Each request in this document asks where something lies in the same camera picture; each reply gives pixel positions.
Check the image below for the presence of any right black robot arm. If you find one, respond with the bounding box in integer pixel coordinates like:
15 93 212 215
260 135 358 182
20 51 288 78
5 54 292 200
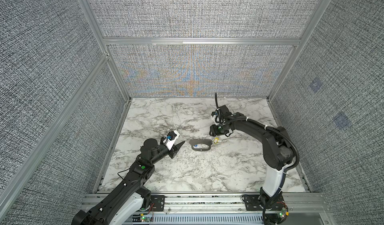
210 110 300 198

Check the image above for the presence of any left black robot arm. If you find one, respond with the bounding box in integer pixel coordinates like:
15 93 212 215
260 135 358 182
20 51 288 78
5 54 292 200
71 139 185 225

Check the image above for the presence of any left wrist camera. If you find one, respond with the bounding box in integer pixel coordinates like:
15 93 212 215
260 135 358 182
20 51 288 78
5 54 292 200
161 130 180 151

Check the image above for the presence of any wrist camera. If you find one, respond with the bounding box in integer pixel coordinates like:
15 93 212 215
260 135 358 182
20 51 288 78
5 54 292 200
161 130 180 151
211 105 231 125

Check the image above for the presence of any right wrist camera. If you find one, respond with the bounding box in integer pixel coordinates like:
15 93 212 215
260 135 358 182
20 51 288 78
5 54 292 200
211 105 231 125

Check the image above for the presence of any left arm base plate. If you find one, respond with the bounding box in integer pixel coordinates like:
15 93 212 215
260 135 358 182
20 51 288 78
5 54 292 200
145 195 166 213

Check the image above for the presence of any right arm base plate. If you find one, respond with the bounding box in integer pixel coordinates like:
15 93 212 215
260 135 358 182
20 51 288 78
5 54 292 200
241 193 288 212

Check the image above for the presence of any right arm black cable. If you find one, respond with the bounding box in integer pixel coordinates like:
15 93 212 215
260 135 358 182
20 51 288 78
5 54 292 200
214 92 301 225

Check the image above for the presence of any aluminium enclosure frame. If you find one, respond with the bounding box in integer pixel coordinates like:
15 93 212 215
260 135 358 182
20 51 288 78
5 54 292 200
1 0 331 217

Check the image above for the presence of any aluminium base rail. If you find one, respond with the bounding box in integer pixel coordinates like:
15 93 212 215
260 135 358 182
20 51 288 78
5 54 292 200
74 192 337 225

